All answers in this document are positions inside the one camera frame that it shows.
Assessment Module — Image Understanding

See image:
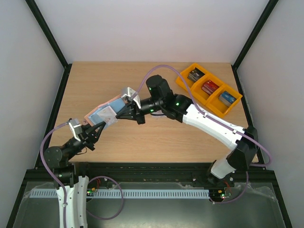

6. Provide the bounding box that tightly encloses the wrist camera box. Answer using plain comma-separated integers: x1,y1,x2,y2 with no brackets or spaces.
68,119,82,142
121,87,142,109

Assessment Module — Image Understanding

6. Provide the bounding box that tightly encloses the pink leather card holder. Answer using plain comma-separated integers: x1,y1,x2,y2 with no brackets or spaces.
82,95,125,129

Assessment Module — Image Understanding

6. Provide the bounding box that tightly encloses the left black frame post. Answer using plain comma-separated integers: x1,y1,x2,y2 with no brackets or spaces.
25,0,70,69

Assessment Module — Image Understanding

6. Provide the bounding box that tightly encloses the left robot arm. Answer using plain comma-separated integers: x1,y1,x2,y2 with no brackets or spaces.
40,119,105,228

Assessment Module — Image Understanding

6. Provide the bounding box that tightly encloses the red card stack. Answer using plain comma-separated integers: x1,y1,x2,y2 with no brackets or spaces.
201,80,219,95

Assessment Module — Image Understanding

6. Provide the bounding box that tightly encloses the right black frame post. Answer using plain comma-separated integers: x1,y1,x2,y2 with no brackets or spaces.
232,0,279,71

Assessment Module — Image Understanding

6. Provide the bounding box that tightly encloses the blue card stack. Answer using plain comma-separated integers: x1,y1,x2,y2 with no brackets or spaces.
219,91,236,107

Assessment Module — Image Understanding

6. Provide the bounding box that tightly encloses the yellow bin with black cards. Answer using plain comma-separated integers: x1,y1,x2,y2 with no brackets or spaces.
175,63,210,92

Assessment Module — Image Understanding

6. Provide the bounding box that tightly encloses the white slotted cable duct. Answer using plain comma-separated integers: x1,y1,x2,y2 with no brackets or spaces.
25,188,210,200

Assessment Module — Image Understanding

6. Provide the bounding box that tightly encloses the black frame post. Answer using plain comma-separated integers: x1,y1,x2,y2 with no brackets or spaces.
232,0,279,71
25,0,70,69

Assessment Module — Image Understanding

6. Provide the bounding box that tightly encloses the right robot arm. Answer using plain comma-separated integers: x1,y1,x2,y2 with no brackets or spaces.
116,75,258,186

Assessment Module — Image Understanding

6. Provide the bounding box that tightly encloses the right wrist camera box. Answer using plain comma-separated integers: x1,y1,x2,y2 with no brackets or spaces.
121,87,142,109

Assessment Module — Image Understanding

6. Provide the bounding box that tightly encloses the yellow bin with red cards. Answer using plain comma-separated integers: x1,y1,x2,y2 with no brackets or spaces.
190,73,225,105

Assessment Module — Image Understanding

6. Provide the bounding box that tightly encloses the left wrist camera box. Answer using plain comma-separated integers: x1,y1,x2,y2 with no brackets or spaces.
68,119,82,142

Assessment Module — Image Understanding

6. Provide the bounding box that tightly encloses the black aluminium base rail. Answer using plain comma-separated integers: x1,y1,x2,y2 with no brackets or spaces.
22,162,278,188

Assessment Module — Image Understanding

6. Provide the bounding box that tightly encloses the black card stack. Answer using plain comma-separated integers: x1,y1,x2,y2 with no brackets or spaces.
187,68,205,82

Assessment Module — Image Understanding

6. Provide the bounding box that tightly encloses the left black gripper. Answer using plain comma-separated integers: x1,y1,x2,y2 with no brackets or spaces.
64,120,106,161

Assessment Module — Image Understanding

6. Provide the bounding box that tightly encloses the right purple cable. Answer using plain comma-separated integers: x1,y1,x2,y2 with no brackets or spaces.
135,64,273,205

